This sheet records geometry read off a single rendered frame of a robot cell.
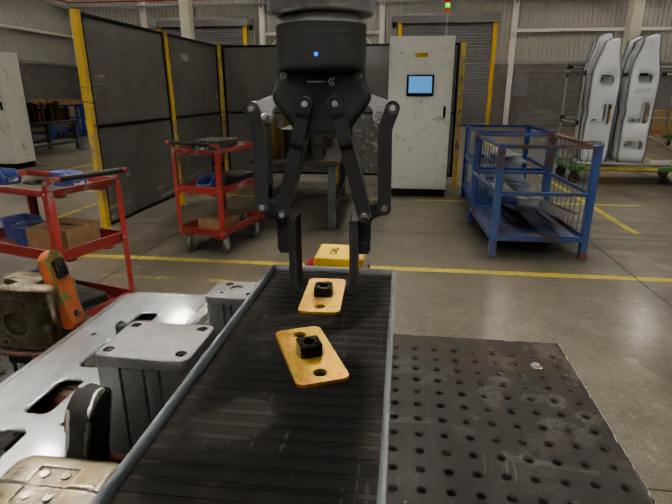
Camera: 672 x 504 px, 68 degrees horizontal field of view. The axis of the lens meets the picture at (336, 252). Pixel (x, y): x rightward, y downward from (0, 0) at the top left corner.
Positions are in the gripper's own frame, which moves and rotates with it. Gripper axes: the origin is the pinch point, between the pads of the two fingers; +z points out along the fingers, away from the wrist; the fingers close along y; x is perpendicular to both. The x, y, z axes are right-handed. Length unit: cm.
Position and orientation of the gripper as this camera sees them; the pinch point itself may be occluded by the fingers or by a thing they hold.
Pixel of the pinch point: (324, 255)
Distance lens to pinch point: 47.7
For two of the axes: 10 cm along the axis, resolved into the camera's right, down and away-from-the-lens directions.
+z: 0.1, 9.5, 3.1
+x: -0.9, 3.1, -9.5
